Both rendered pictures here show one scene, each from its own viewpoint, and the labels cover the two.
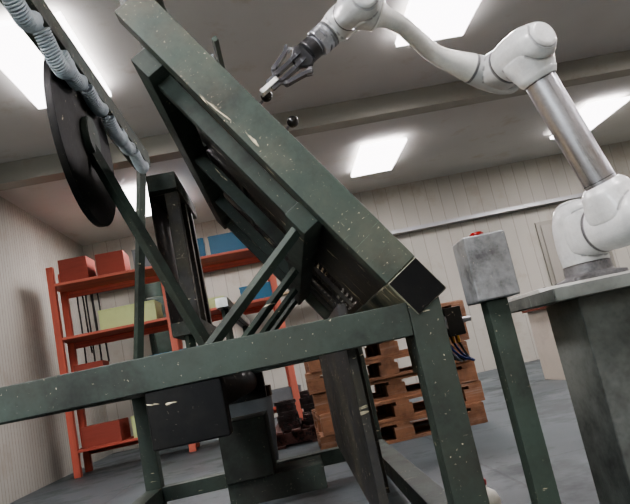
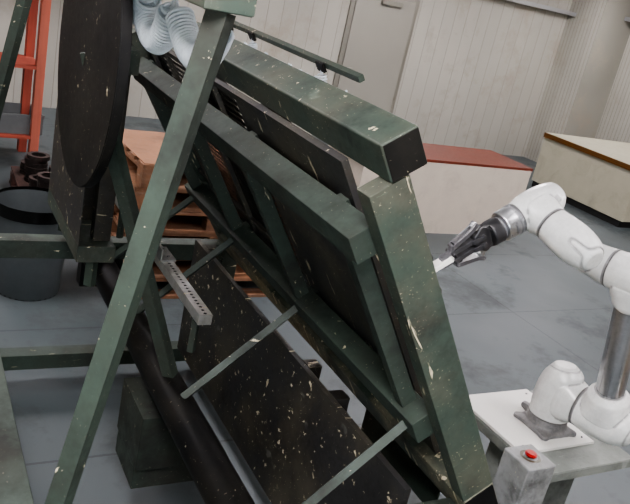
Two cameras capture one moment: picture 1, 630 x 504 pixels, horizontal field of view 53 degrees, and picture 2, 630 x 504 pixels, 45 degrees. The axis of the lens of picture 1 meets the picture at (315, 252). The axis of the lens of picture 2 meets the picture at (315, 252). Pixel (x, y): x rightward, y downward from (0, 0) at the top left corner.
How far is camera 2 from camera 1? 1.97 m
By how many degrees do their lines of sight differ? 40
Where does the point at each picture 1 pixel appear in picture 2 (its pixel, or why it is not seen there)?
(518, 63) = not seen: outside the picture
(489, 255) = (537, 484)
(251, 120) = (438, 352)
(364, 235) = (469, 464)
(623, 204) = (619, 427)
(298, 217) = (421, 429)
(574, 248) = (554, 412)
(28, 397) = not seen: outside the picture
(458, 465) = not seen: outside the picture
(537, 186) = not seen: outside the picture
